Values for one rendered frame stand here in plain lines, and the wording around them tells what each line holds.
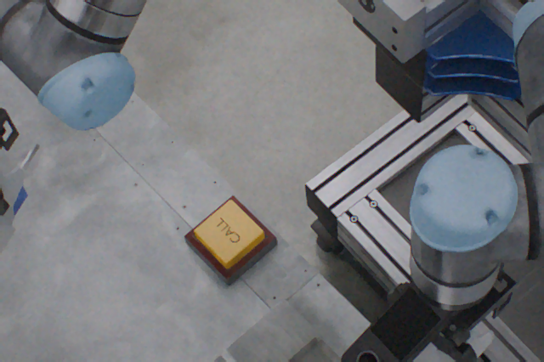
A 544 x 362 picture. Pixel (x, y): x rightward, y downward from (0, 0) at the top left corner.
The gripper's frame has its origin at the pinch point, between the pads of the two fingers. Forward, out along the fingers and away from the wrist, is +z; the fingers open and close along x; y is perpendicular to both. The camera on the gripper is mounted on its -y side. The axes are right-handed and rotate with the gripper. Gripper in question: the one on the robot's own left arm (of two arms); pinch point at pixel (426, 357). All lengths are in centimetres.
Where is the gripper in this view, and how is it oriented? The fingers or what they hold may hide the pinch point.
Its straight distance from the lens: 116.1
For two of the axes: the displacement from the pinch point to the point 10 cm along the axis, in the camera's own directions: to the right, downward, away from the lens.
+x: -6.6, -6.4, 3.9
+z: 0.8, 4.6, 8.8
